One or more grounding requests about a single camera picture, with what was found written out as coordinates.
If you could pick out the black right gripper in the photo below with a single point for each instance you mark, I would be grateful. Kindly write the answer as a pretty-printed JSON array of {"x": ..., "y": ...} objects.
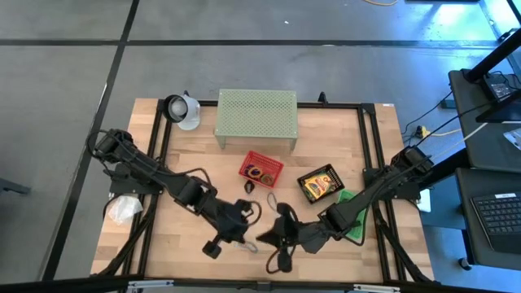
[{"x": 311, "y": 238}]

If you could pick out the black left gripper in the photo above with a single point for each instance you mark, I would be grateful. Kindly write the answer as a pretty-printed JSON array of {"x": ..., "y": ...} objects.
[{"x": 232, "y": 219}]

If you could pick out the green spiral wrist coil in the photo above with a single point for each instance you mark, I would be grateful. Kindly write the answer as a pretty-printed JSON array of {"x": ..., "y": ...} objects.
[{"x": 272, "y": 179}]

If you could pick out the yellow spiral wrist coil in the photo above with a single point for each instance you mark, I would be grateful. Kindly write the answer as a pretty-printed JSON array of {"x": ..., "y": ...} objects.
[{"x": 250, "y": 171}]

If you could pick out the green plastic basket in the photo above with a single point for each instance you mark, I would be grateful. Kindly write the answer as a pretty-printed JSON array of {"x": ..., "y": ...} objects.
[{"x": 346, "y": 196}]

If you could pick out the red plastic basket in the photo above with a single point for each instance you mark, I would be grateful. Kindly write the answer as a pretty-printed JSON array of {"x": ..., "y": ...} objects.
[{"x": 273, "y": 163}]

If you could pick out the black plastic basket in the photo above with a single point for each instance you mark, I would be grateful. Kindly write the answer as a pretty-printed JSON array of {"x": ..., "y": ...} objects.
[{"x": 337, "y": 176}]

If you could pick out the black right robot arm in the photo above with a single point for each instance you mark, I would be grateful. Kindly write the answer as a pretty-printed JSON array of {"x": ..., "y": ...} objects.
[{"x": 386, "y": 183}]

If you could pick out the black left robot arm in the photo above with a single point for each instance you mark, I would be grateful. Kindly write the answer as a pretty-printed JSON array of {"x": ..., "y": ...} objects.
[{"x": 154, "y": 171}]

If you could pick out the white desk lamp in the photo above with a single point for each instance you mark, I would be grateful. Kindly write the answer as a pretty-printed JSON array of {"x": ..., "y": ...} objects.
[{"x": 189, "y": 116}]

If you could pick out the black side desk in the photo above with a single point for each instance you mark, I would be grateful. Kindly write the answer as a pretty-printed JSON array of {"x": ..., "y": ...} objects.
[
  {"x": 468, "y": 244},
  {"x": 488, "y": 150}
]

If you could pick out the wide black rubber band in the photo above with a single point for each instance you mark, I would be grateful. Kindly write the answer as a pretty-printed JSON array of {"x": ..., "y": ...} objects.
[{"x": 249, "y": 191}]

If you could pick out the white crumpled plastic bag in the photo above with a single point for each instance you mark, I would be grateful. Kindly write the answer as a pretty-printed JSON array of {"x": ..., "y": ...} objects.
[{"x": 124, "y": 207}]

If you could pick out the pale green perforated metal shelf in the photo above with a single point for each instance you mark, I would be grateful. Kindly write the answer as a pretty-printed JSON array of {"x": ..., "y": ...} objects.
[{"x": 256, "y": 114}]

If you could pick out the white paper sheet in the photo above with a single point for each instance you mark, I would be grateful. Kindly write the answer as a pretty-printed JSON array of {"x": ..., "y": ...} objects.
[{"x": 425, "y": 201}]

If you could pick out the yellow floor plug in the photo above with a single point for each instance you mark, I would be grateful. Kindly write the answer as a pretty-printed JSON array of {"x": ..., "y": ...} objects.
[{"x": 423, "y": 132}]

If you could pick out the black caster wheel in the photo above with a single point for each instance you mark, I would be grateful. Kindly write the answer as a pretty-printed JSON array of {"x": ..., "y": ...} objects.
[{"x": 465, "y": 264}]

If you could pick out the black computer keyboard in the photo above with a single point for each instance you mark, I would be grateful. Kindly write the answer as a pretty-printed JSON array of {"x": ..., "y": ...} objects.
[{"x": 500, "y": 219}]

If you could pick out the black power device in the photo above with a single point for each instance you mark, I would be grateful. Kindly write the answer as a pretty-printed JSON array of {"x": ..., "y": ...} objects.
[{"x": 498, "y": 89}]

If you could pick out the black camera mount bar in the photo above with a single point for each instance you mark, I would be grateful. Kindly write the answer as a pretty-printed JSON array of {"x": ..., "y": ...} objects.
[{"x": 260, "y": 285}]

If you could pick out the black aluminium table frame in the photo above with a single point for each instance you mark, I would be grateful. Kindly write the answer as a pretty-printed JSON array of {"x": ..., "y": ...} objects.
[{"x": 362, "y": 134}]

